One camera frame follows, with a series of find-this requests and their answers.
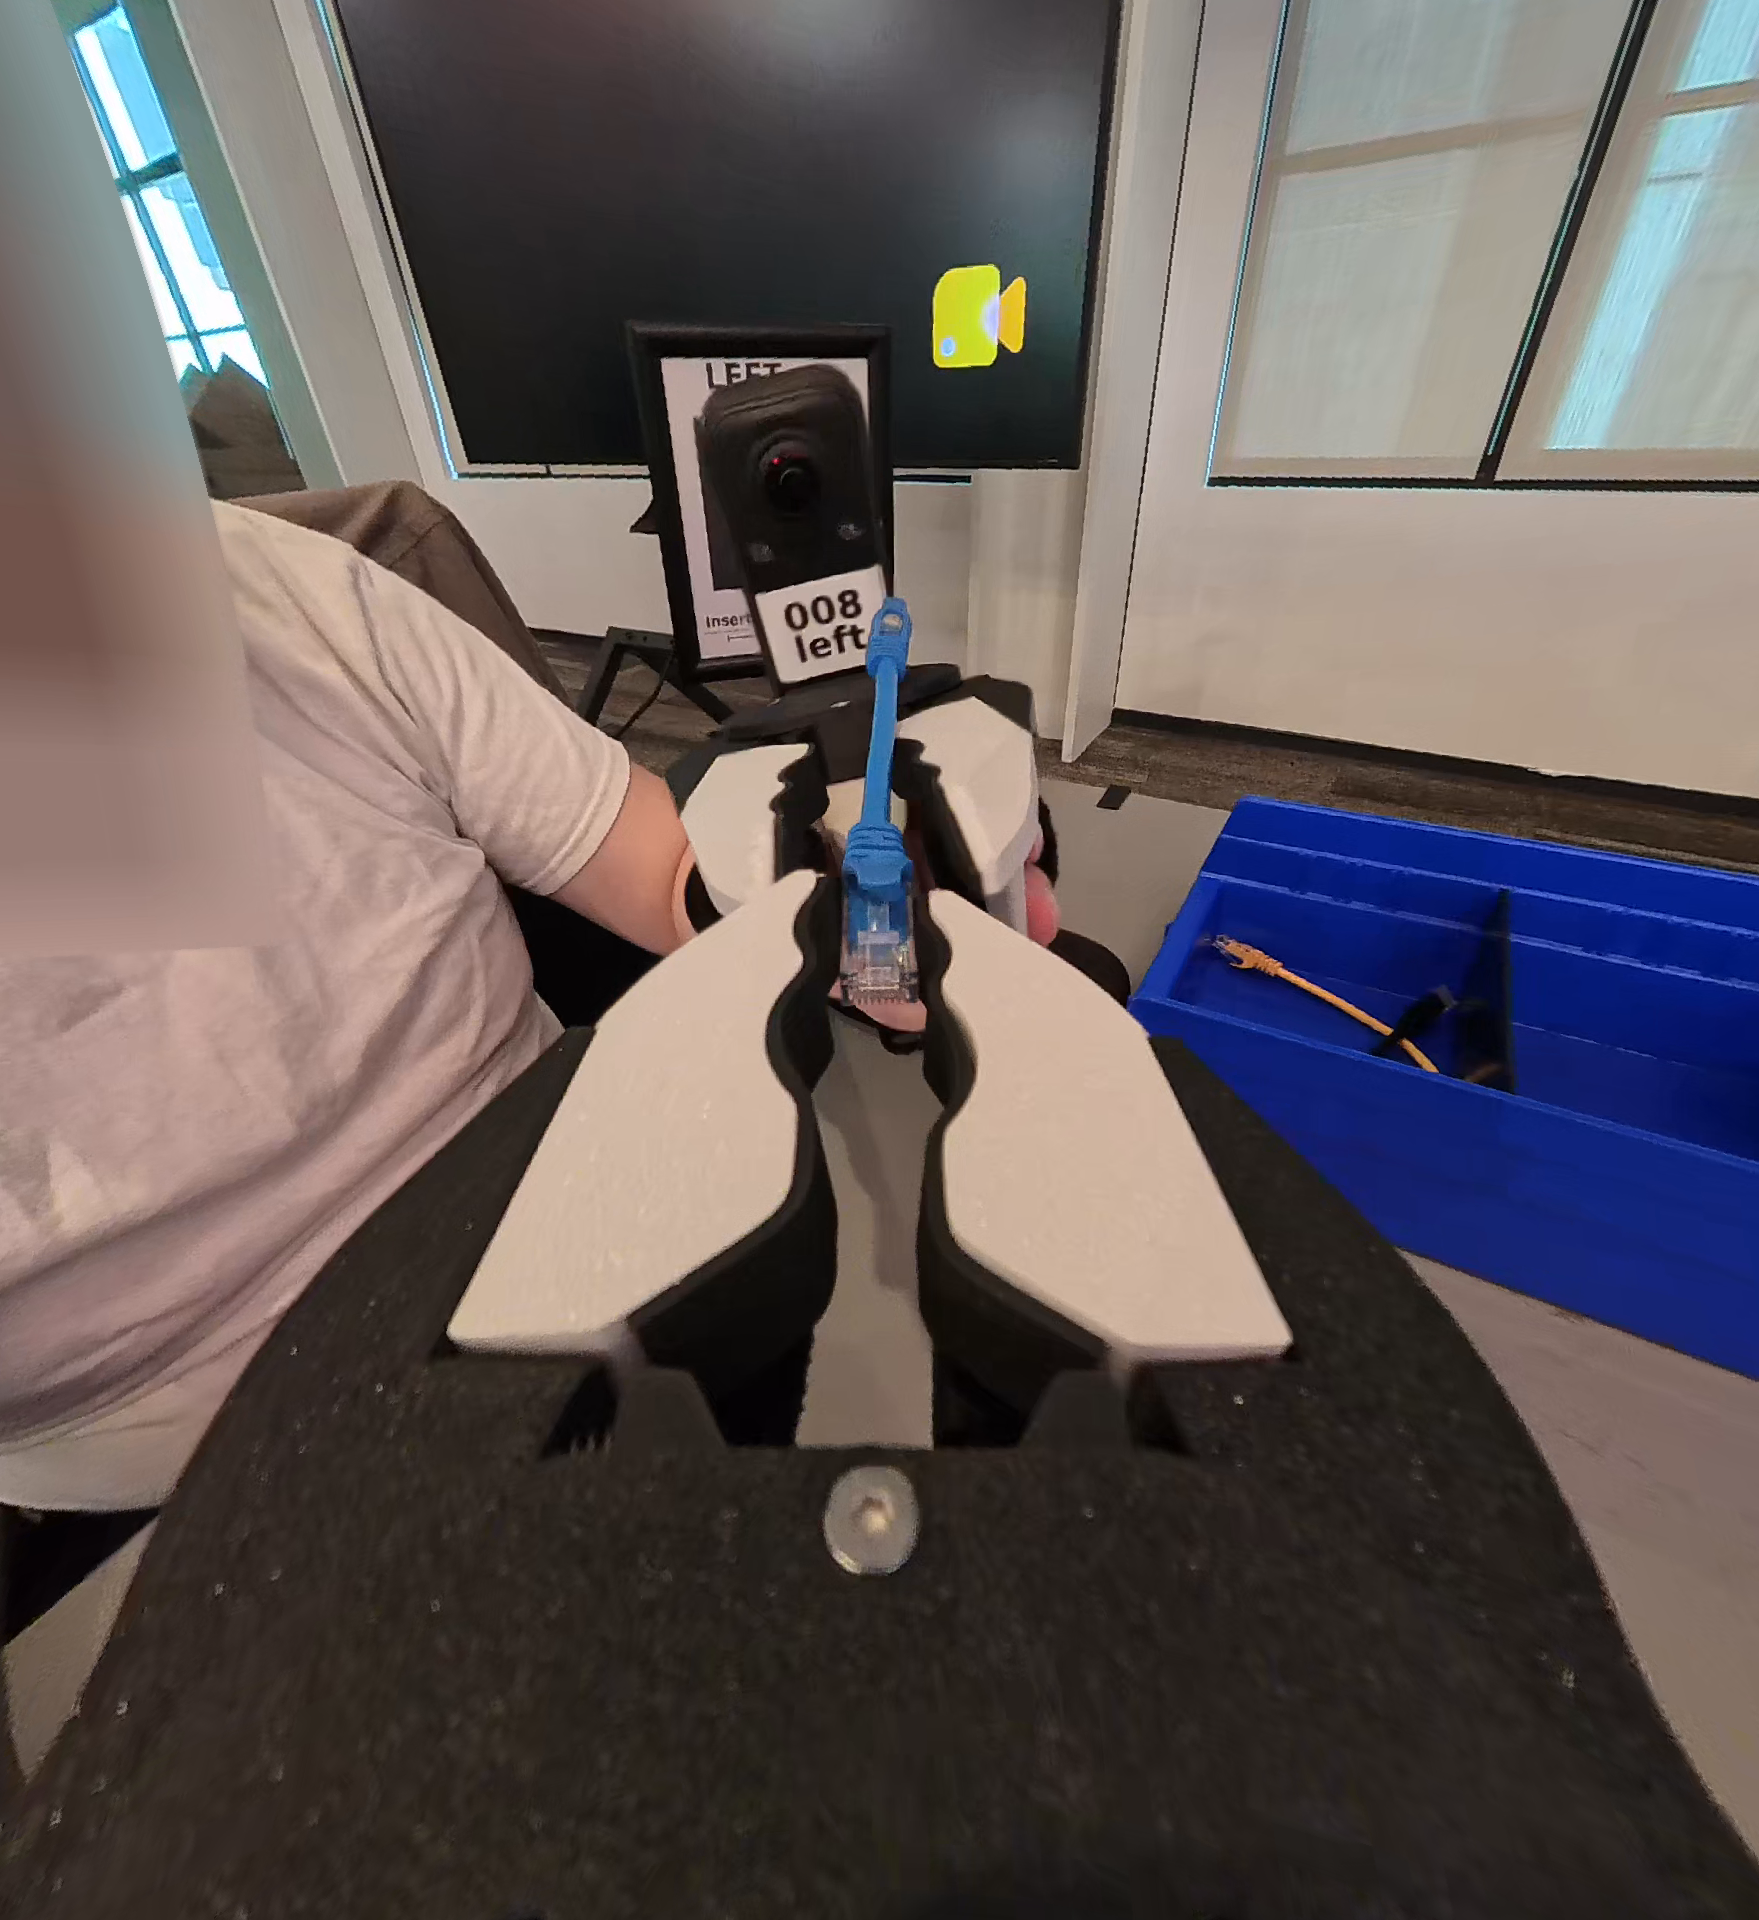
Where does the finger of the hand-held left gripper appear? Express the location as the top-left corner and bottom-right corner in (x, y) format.
(916, 699), (1047, 908)
(683, 738), (828, 925)

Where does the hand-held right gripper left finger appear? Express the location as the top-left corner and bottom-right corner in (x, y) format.
(449, 873), (840, 1418)

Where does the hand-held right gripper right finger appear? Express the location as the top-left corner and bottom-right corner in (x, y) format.
(921, 890), (1298, 1435)

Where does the blue ethernet cable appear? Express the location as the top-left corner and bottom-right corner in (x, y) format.
(835, 595), (925, 1010)

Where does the yellow ethernet cable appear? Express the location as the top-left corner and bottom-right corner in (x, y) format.
(1213, 934), (1445, 1077)

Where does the blue plastic bin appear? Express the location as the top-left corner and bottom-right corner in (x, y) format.
(1133, 798), (1759, 1412)

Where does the person's left hand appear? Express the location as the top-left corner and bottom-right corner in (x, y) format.
(868, 856), (1070, 1042)

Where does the framed black-white marker sign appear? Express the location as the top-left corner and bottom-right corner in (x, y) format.
(625, 318), (901, 674)

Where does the brown chair back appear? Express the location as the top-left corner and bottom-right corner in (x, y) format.
(221, 480), (569, 711)

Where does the large dark wall screen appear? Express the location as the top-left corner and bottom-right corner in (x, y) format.
(326, 0), (1127, 483)

